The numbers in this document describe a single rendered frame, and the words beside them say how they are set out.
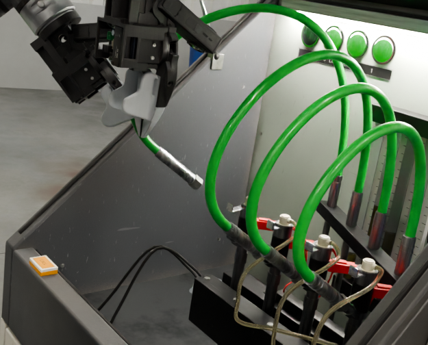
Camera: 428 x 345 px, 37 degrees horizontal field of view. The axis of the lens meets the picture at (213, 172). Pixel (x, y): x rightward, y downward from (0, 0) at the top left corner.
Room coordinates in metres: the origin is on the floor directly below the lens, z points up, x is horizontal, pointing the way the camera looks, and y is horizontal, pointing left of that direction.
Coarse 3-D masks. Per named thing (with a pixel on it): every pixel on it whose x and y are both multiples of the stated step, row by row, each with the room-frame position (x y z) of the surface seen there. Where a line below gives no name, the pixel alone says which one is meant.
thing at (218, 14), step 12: (216, 12) 1.00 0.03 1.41; (228, 12) 1.00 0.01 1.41; (240, 12) 1.01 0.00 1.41; (252, 12) 1.02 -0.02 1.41; (264, 12) 1.03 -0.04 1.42; (276, 12) 1.03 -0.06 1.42; (288, 12) 1.03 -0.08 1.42; (300, 12) 1.04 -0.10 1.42; (312, 24) 1.05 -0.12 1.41; (180, 36) 0.98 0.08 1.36; (324, 36) 1.05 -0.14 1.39; (336, 60) 1.06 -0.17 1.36; (336, 72) 1.07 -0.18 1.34; (348, 96) 1.07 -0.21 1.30; (348, 108) 1.07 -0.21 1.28; (132, 120) 0.97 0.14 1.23; (348, 120) 1.08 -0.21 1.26; (348, 132) 1.08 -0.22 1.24; (144, 144) 0.98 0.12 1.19; (156, 144) 0.98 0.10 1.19; (336, 180) 1.07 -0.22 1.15
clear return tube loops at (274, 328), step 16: (288, 240) 0.84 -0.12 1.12; (336, 256) 0.80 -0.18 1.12; (320, 272) 0.77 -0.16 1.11; (240, 288) 0.79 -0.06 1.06; (368, 288) 0.73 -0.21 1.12; (336, 304) 0.70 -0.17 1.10; (240, 320) 0.78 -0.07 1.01; (320, 320) 0.68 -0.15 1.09; (272, 336) 0.73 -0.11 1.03; (304, 336) 0.77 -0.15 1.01
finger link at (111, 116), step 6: (114, 84) 0.95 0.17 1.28; (102, 90) 0.95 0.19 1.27; (108, 90) 0.95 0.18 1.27; (102, 96) 0.95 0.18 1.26; (108, 96) 0.95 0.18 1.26; (108, 102) 0.95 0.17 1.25; (108, 108) 0.95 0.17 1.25; (114, 108) 0.95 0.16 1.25; (102, 114) 0.94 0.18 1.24; (108, 114) 0.94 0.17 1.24; (114, 114) 0.94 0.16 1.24; (120, 114) 0.95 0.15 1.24; (126, 114) 0.95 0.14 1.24; (102, 120) 0.94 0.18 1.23; (108, 120) 0.94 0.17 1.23; (114, 120) 0.94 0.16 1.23; (120, 120) 0.94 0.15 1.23; (126, 120) 0.95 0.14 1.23; (108, 126) 0.94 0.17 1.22
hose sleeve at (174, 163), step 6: (162, 150) 0.98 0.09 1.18; (156, 156) 0.98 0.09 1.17; (162, 156) 0.98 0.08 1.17; (168, 156) 0.99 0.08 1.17; (162, 162) 0.99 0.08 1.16; (168, 162) 0.98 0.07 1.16; (174, 162) 0.99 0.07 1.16; (174, 168) 0.99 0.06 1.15; (180, 168) 0.99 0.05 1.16; (186, 168) 1.00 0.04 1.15; (180, 174) 0.99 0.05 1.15; (186, 174) 0.99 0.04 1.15; (192, 174) 1.00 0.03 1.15; (186, 180) 1.00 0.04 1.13; (192, 180) 1.00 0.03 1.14
